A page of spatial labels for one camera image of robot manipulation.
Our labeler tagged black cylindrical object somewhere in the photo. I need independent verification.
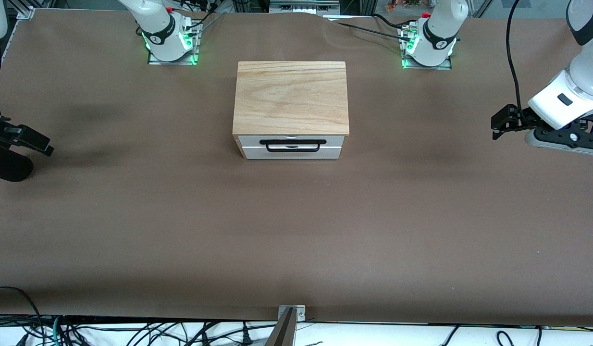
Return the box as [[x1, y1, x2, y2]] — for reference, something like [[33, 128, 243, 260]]
[[0, 144, 34, 183]]

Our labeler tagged black cable on table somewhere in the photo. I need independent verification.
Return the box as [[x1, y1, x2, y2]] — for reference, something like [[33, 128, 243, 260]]
[[325, 13, 413, 45]]

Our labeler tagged small metal bracket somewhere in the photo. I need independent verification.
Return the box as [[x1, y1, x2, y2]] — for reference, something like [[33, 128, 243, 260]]
[[277, 304, 307, 322]]

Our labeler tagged wooden drawer cabinet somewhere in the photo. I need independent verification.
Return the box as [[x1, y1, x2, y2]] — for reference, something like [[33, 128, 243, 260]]
[[232, 61, 350, 159]]

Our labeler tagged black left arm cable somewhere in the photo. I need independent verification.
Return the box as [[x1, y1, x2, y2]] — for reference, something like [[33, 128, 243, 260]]
[[506, 0, 525, 125]]

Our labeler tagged brown table cover sheet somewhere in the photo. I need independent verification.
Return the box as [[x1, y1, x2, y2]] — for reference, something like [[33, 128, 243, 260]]
[[0, 9, 593, 327]]

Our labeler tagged dark metal bar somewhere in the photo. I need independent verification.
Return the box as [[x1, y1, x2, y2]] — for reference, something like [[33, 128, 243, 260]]
[[265, 308, 297, 346]]

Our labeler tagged teal floor cable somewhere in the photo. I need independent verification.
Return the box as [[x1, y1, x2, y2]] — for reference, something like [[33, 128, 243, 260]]
[[49, 316, 64, 346]]

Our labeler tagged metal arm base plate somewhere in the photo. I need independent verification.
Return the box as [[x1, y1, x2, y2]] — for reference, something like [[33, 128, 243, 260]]
[[147, 22, 200, 66], [401, 24, 454, 71]]

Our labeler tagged aluminium frame rail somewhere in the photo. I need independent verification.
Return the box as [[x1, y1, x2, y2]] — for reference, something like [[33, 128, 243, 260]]
[[269, 0, 341, 15]]

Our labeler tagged white drawer with black handle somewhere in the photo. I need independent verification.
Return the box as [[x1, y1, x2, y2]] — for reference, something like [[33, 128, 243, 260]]
[[237, 135, 346, 153]]

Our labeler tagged black looped floor cable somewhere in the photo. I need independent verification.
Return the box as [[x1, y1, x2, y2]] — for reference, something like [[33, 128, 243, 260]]
[[0, 286, 45, 346]]

